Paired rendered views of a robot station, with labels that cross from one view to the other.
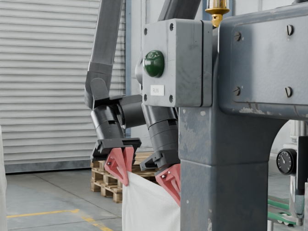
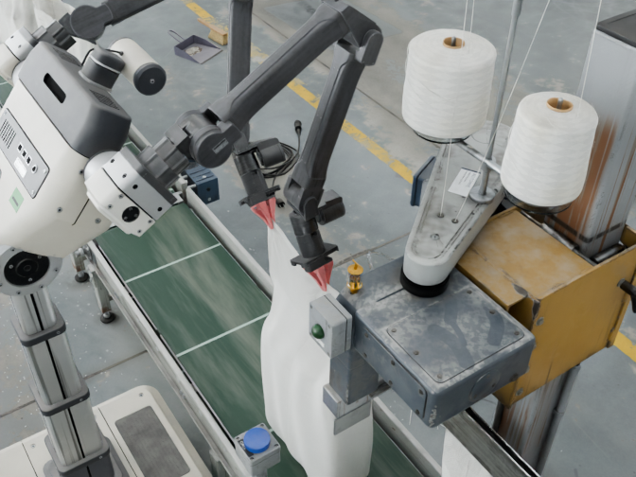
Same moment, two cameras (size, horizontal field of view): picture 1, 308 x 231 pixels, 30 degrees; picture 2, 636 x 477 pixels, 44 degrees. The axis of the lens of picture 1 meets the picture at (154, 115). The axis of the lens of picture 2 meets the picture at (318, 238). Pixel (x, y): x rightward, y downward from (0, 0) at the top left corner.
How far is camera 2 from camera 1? 1.14 m
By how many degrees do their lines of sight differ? 38
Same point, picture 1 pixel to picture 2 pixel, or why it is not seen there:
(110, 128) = (254, 180)
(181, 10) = (320, 156)
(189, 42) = (339, 331)
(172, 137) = (314, 246)
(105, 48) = not seen: hidden behind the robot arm
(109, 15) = (240, 54)
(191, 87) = (339, 348)
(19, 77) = not seen: outside the picture
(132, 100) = (270, 145)
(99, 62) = not seen: hidden behind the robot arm
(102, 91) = (243, 145)
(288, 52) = (392, 369)
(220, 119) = (355, 352)
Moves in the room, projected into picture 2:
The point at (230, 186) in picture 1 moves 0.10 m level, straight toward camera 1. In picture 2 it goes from (359, 374) to (360, 415)
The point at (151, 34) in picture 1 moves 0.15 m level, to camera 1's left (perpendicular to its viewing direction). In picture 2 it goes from (315, 312) to (232, 318)
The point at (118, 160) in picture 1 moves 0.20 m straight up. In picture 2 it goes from (264, 212) to (261, 147)
